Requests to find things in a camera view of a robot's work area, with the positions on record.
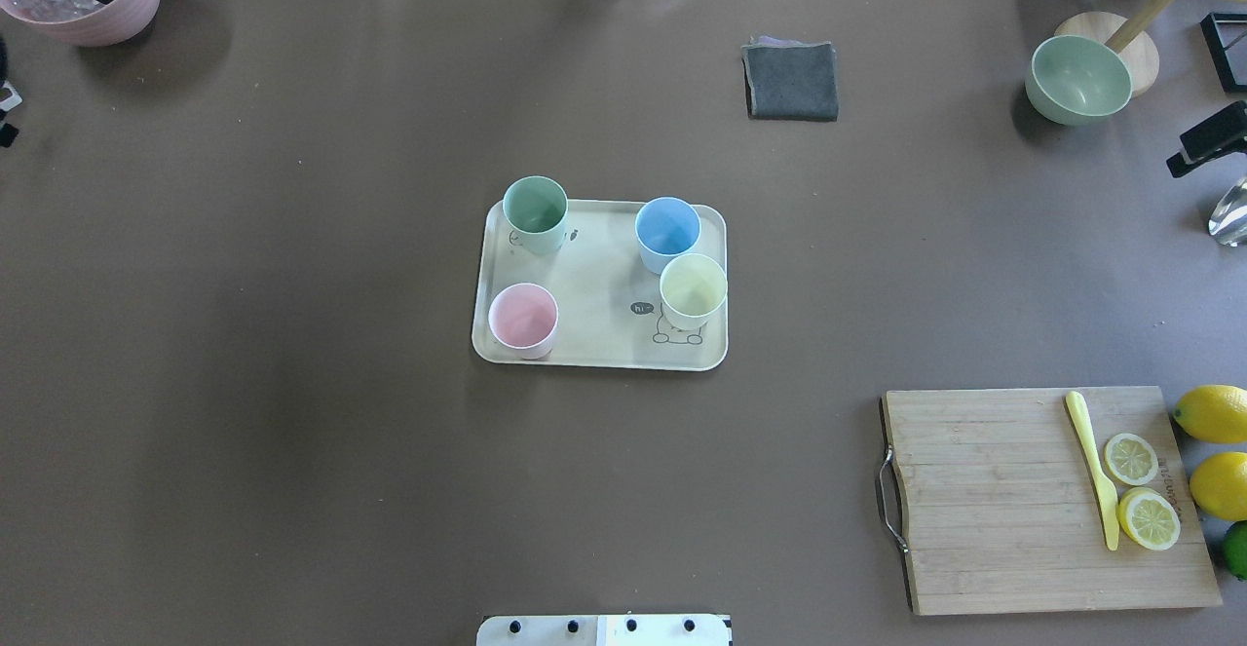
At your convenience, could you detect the wooden cup tree stand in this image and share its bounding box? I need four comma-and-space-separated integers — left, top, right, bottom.
1054, 0, 1245, 99

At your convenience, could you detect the lemon half right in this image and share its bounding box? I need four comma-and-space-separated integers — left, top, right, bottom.
1104, 433, 1158, 488

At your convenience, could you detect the lemon half left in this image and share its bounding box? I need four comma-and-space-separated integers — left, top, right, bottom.
1116, 488, 1182, 551

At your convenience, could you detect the whole yellow lemon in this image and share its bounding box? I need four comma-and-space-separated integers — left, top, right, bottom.
1188, 451, 1246, 523
1172, 385, 1246, 443

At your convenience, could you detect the green lime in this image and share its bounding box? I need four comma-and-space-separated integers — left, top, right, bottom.
1221, 520, 1247, 581

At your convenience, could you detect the wooden cutting board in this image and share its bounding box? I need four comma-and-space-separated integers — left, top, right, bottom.
880, 387, 1222, 616

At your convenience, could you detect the mint green bowl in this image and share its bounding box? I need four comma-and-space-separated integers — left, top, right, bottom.
1025, 36, 1134, 127

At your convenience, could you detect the yellow plastic knife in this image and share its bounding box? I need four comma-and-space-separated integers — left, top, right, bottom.
1065, 390, 1121, 551

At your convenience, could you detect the green cup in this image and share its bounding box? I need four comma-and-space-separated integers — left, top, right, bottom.
503, 175, 569, 254

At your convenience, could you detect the whole yellow lemon left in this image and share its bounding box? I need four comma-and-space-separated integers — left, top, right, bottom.
1188, 451, 1246, 523

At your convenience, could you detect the beige serving tray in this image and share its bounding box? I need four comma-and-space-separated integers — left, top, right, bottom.
473, 200, 729, 370

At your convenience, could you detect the cream yellow cup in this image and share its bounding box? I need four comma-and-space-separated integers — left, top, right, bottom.
658, 252, 729, 330

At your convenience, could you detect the pink cup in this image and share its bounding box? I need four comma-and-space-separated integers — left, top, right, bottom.
488, 283, 557, 360

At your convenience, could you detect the lemon half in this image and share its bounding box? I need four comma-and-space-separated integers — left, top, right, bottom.
1104, 433, 1158, 488
1116, 488, 1182, 551

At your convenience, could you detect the whole yellow lemon right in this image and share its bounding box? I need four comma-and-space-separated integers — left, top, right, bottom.
1172, 385, 1246, 443

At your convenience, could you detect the grey folded cloth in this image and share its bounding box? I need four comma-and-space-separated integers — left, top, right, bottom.
742, 36, 839, 122

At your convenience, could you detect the blue cup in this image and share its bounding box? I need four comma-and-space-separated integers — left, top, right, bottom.
635, 196, 702, 276

